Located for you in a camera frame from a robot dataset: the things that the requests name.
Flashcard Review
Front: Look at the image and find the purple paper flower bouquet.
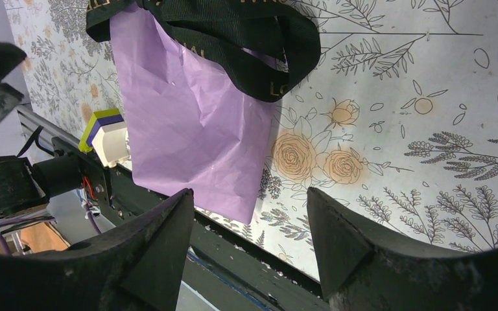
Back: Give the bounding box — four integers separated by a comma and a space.
110, 4, 275, 224

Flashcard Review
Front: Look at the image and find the green purple white toy block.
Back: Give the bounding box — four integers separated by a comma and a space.
78, 108, 131, 168

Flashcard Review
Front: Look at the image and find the floral patterned table mat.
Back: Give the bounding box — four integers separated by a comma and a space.
3, 1, 498, 279

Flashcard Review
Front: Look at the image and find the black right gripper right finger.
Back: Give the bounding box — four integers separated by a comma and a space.
307, 187, 498, 310

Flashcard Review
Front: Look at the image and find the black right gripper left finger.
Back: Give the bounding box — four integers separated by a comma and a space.
0, 189, 195, 310

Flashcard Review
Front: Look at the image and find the black ribbon with gold letters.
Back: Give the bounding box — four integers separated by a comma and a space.
86, 1, 321, 102

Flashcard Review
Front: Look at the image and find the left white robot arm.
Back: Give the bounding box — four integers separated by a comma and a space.
0, 42, 82, 218

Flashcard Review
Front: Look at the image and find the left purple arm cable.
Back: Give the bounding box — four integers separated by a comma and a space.
0, 212, 104, 257

